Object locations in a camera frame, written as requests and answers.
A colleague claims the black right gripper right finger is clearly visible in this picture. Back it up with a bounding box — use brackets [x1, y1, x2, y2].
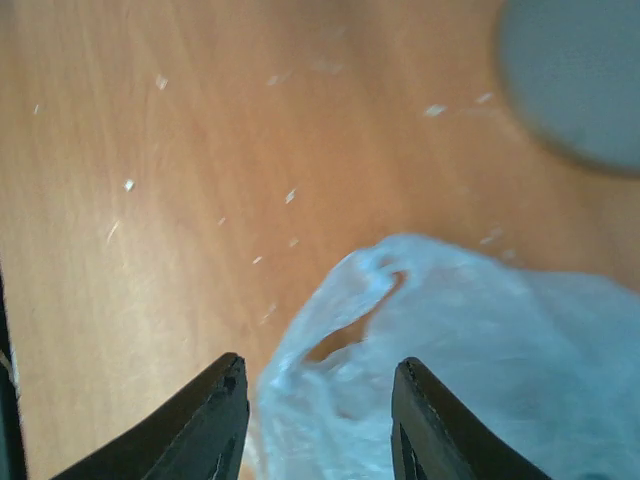
[391, 357, 548, 480]

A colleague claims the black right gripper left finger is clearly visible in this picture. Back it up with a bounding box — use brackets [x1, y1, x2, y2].
[56, 353, 249, 479]

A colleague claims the translucent blue plastic bag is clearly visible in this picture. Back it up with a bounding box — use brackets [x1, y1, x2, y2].
[248, 234, 639, 479]

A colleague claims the grey mesh trash bin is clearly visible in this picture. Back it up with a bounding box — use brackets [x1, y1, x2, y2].
[495, 1, 639, 175]

